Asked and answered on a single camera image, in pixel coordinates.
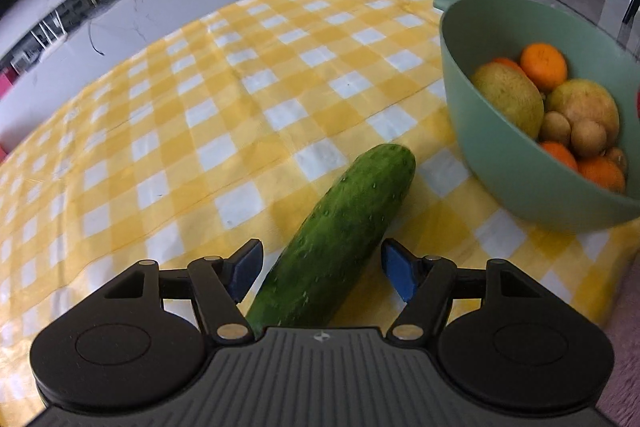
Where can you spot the green cucumber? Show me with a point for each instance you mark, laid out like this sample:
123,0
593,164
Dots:
340,227

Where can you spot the white marble media console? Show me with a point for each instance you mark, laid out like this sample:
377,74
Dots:
150,7

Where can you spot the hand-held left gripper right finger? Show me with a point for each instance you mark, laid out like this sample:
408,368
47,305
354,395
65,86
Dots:
400,269

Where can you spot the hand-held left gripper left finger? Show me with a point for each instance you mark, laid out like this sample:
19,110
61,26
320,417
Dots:
245,267

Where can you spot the white router with antennas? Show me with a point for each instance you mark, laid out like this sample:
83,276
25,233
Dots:
50,38

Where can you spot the yellow checkered tablecloth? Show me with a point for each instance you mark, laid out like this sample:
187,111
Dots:
200,82

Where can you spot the red-blushed yellow pear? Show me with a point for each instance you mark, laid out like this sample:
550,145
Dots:
585,102

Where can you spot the yellow-green pear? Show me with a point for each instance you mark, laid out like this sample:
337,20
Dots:
507,99

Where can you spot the orange mandarin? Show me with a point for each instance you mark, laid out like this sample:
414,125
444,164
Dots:
602,174
544,64
507,64
559,155

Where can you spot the green colander bowl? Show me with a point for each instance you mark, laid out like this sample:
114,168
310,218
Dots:
500,187

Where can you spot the purple fluffy cloth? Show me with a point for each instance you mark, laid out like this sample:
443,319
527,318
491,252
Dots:
625,357

